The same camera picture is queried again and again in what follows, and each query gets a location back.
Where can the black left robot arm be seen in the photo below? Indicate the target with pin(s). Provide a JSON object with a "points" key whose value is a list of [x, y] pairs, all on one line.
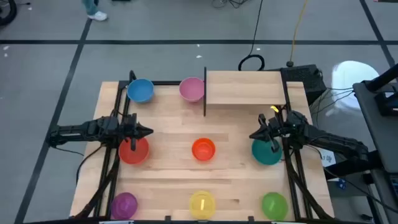
{"points": [[77, 130]]}

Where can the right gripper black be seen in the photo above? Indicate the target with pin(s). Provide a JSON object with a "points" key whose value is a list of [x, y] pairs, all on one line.
{"points": [[275, 129]]}

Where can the black aluminium table frame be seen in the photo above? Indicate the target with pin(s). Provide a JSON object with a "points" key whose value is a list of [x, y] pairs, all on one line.
{"points": [[168, 82]]}

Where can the teal plastic bowl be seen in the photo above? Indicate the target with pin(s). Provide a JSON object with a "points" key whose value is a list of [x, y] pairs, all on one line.
{"points": [[264, 155]]}

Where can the wooden shelf with black legs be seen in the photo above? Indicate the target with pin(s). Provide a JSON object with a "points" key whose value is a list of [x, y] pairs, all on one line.
{"points": [[242, 88]]}

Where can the purple plastic bowl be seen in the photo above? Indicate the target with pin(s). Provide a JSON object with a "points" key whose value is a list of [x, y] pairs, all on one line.
{"points": [[124, 205]]}

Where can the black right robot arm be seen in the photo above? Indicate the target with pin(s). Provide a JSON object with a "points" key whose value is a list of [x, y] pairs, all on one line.
{"points": [[335, 141]]}

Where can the orange plastic bowl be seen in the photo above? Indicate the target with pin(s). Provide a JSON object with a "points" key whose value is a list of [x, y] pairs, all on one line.
{"points": [[203, 149]]}

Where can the red plastic bowl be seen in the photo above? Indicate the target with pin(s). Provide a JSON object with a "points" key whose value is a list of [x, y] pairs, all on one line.
{"points": [[127, 155]]}

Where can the grey equipment cart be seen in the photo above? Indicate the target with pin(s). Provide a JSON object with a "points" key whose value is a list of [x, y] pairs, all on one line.
{"points": [[379, 140]]}

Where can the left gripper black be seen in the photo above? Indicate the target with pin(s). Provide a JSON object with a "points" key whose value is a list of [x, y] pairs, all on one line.
{"points": [[126, 130]]}

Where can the white paper sheet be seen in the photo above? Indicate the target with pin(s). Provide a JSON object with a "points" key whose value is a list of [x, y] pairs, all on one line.
{"points": [[328, 158]]}

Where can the yellow tag on gripper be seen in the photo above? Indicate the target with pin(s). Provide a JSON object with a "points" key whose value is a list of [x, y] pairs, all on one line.
{"points": [[274, 109]]}

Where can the yellow plastic bowl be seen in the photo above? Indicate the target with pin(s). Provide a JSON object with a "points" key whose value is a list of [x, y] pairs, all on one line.
{"points": [[199, 205]]}

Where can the person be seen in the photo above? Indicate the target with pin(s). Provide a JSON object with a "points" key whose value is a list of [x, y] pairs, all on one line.
{"points": [[98, 15]]}

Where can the green plastic bowl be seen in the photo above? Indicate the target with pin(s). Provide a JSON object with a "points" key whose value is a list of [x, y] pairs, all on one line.
{"points": [[274, 206]]}

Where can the blue plastic bowl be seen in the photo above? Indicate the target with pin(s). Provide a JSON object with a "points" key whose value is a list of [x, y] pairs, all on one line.
{"points": [[140, 90]]}

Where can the black wheel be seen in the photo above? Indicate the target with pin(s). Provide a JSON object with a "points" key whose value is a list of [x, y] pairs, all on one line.
{"points": [[14, 11]]}

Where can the pink plastic bowl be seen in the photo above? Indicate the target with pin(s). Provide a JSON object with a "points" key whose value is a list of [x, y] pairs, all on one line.
{"points": [[191, 89]]}

